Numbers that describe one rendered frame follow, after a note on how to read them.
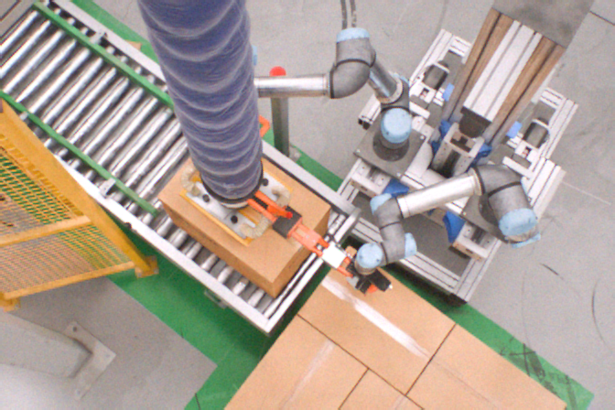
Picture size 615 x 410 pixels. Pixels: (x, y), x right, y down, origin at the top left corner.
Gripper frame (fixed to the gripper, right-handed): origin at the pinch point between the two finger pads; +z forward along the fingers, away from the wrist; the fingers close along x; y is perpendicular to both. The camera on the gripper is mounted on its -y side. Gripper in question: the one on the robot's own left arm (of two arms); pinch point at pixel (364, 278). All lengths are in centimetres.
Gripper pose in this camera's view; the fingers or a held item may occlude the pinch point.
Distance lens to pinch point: 272.6
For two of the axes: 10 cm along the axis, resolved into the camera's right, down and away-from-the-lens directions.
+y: -7.9, -6.0, 1.6
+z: -0.2, 2.8, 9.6
